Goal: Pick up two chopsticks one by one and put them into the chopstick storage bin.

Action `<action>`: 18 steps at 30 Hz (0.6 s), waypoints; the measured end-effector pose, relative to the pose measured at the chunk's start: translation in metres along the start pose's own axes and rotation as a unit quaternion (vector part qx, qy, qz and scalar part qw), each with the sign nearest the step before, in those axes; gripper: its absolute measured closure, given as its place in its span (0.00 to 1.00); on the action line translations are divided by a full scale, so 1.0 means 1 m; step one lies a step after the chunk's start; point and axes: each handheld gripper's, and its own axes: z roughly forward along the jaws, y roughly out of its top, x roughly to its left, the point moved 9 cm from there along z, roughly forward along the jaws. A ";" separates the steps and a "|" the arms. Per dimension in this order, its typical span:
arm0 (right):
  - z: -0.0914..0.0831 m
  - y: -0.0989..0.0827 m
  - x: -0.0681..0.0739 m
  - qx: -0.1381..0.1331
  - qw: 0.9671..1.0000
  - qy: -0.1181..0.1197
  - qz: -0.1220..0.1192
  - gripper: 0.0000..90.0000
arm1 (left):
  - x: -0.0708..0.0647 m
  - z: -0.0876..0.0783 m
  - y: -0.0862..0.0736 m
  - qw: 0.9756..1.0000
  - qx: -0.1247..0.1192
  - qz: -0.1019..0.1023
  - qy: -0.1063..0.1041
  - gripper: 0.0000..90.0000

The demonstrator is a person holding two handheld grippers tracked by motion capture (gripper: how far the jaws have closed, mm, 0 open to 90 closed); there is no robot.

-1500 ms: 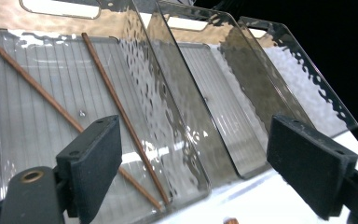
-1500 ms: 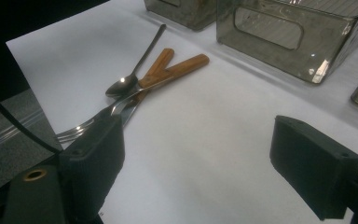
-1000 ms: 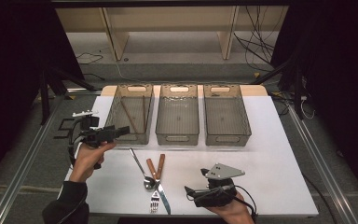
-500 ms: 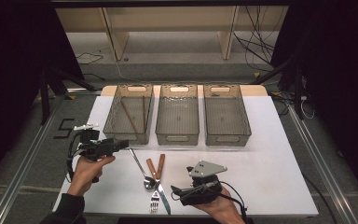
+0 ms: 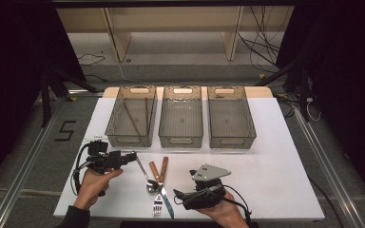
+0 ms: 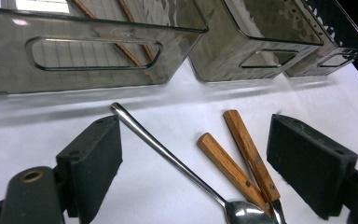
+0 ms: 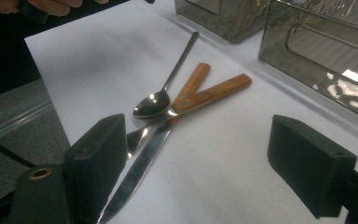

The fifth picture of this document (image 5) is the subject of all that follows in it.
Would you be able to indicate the black metal stand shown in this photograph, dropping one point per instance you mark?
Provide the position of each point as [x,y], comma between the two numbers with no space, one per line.
[46,101]
[303,95]

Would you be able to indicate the person's left hand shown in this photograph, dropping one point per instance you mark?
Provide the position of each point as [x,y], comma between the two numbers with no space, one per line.
[90,186]

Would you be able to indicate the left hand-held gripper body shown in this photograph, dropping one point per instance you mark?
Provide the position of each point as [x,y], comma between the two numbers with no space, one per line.
[103,158]

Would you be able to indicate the light wooden desk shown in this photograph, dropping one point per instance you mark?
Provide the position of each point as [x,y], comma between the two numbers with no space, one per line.
[171,19]

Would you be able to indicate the metal spoon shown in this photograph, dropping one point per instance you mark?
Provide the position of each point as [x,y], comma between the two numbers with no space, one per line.
[151,186]

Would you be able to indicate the long aluminium rail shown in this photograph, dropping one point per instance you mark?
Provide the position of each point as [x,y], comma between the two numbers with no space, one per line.
[22,177]
[326,167]

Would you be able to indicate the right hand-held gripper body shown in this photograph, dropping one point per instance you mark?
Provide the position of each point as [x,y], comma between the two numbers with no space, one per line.
[207,193]

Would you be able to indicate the dark curtain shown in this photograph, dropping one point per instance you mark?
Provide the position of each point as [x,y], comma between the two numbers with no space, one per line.
[6,79]
[355,79]

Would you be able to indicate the short aluminium rail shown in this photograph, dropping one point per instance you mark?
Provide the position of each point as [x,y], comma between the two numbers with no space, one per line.
[85,93]

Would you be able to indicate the clear grey plastic bin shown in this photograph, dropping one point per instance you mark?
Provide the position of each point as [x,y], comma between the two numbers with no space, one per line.
[138,110]
[180,120]
[231,120]

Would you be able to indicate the person's right hand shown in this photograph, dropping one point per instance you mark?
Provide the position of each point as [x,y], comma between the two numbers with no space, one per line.
[225,212]

